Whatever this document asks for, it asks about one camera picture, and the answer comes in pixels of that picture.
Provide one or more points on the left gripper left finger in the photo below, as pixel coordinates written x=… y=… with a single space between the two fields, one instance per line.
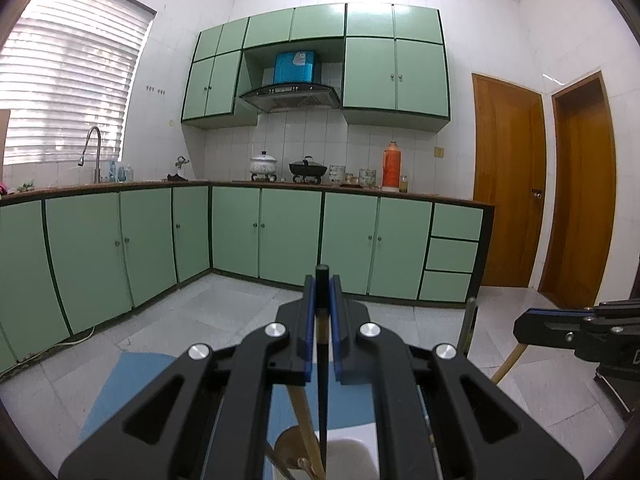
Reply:
x=205 y=416

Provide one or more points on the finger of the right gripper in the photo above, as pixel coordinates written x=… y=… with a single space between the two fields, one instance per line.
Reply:
x=557 y=329

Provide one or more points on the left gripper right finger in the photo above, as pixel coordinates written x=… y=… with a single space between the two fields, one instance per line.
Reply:
x=437 y=416

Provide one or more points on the black chopstick with silver band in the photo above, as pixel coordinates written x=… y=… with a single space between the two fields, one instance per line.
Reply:
x=468 y=326

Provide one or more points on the metal spoon left compartment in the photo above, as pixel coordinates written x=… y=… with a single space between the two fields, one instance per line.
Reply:
x=289 y=454

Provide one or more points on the wooden door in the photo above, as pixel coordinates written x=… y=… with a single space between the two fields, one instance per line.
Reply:
x=585 y=195
x=510 y=173

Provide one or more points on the white utensil holder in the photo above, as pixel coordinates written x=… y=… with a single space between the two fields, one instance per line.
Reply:
x=351 y=453

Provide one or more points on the lower green cabinets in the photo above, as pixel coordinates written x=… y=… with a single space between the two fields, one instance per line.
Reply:
x=72 y=260

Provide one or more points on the green cabinets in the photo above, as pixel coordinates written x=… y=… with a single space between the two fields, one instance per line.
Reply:
x=72 y=260
x=377 y=64

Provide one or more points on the small figurine on counter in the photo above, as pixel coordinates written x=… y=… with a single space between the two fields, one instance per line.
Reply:
x=180 y=165

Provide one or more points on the orange thermos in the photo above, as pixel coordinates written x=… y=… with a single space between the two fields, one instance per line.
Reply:
x=391 y=166

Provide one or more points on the white cooking pot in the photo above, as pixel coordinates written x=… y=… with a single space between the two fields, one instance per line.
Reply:
x=263 y=167

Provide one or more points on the patterned ceramic jar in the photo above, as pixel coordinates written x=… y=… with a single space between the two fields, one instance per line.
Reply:
x=337 y=174

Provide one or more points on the black wok with lid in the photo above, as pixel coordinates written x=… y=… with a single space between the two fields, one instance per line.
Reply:
x=307 y=171

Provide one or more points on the upper green cabinets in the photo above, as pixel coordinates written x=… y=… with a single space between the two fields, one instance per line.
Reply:
x=377 y=64

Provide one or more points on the black range hood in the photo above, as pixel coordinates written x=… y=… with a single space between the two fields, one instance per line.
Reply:
x=291 y=96

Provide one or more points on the blue box above hood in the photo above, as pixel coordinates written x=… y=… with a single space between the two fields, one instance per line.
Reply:
x=297 y=66

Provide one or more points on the cardboard box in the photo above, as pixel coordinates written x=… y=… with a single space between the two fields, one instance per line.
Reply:
x=4 y=124

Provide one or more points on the window blinds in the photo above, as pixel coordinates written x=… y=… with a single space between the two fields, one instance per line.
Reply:
x=67 y=72

